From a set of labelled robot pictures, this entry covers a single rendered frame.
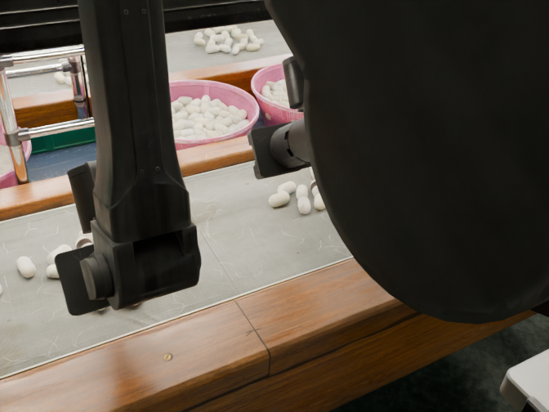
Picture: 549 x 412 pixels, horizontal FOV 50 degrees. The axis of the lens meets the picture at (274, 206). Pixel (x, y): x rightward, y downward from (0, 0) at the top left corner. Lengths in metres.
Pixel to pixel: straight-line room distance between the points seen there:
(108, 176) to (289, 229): 0.51
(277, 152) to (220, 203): 0.21
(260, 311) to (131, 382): 0.18
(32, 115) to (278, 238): 0.60
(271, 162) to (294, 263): 0.15
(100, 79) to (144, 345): 0.37
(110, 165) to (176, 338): 0.33
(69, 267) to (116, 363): 0.13
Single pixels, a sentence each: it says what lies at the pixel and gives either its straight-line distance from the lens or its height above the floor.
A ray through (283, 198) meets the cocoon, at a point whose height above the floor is 0.76.
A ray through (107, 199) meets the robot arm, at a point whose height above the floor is 1.05.
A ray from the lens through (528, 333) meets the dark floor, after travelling 1.95.
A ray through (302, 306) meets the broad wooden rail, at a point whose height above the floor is 0.76.
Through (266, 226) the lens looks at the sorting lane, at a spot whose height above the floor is 0.74.
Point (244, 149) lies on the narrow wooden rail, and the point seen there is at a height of 0.76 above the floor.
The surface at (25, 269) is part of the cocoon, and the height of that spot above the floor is 0.76.
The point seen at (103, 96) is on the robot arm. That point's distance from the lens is 0.42.
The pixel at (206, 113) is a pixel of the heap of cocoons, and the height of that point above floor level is 0.74.
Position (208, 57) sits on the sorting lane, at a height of 0.74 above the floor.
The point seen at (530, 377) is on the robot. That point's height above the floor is 1.04.
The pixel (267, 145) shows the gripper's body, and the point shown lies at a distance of 0.78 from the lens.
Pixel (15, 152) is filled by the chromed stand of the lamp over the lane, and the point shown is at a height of 0.82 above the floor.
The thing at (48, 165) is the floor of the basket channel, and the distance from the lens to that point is 1.22.
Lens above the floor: 1.29
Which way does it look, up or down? 36 degrees down
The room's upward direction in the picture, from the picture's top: 3 degrees clockwise
